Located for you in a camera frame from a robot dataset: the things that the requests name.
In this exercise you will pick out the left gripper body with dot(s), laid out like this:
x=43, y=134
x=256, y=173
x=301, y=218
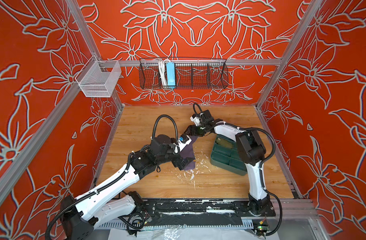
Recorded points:
x=170, y=155

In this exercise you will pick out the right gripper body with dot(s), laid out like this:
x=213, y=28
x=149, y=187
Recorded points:
x=198, y=131

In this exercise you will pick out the purple sock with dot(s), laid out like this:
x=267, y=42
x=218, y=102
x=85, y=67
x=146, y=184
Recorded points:
x=188, y=154

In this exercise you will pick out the green divided tray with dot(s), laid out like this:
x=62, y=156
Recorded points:
x=227, y=159

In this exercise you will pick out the green striped sock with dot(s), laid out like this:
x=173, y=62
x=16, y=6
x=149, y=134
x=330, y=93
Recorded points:
x=224, y=143

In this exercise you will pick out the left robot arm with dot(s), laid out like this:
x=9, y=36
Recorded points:
x=80, y=216

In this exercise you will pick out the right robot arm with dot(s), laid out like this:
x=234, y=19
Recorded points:
x=255, y=146

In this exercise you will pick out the light blue box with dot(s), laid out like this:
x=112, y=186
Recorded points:
x=171, y=75

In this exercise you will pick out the clear plastic bin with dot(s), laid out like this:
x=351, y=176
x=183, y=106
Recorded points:
x=98, y=79

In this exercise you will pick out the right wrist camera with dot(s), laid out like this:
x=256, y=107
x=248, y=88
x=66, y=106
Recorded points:
x=196, y=120

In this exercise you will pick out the black wire basket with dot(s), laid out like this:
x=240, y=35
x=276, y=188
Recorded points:
x=191, y=73

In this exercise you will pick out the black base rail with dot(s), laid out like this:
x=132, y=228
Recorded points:
x=199, y=213

